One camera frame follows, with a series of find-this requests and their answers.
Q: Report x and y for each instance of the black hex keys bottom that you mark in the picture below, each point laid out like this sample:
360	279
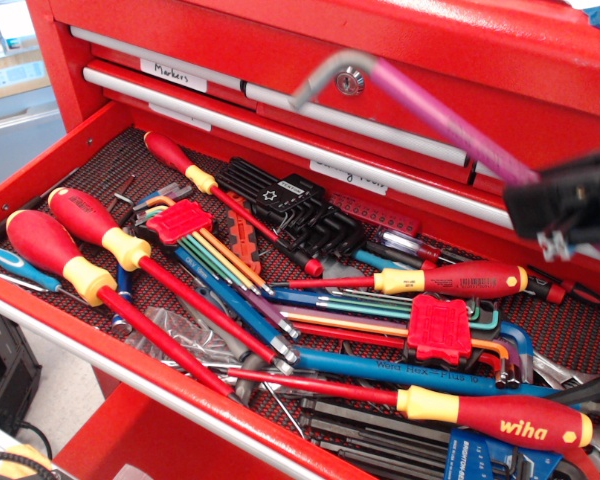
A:
384	446

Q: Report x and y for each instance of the large blue Allen key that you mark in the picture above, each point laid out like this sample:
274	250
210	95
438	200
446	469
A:
407	374

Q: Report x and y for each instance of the blue Allen key left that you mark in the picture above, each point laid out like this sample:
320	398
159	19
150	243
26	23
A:
263	329

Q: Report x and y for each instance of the blue white handled screwdriver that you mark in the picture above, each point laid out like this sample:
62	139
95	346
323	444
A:
18	266

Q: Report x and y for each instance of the orange black folding tool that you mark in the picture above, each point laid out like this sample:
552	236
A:
243	241

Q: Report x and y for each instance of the large red yellow screwdriver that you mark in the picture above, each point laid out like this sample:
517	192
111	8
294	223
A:
46	244

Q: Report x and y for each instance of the white Markers label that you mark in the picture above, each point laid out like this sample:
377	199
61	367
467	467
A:
173	75

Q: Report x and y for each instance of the red bit holder strip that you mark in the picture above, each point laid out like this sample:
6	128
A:
376	214

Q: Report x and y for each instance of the Wiha red yellow screwdriver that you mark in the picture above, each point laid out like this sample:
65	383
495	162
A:
524	421

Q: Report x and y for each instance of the violet Allen key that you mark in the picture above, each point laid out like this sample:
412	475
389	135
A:
425	106

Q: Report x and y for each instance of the black torx key set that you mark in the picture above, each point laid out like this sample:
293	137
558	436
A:
296	207

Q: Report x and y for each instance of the white drawer label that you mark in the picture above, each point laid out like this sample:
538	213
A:
348	178

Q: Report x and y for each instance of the colourful hex key set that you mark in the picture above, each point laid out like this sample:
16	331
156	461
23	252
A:
186	222
454	335

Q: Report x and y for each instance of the small red yellow screwdriver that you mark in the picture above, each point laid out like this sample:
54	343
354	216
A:
172	155

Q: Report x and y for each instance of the red screwdriver right middle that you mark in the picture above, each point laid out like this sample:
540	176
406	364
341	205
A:
484	279

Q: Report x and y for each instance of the colourful hex key set right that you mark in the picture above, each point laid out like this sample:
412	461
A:
454	335

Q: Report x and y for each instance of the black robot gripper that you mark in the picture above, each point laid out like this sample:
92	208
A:
561	211

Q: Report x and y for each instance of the blue hex key holder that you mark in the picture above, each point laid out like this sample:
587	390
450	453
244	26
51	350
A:
474	456

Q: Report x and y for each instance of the chest key lock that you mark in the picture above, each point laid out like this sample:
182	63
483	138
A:
350	81

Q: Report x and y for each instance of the colourful hex key set left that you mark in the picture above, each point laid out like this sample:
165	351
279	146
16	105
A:
186	222

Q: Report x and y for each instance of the thin red black screwdriver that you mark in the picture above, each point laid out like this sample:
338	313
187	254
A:
573	288

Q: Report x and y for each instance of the black box on floor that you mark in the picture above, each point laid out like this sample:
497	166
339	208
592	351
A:
20	375

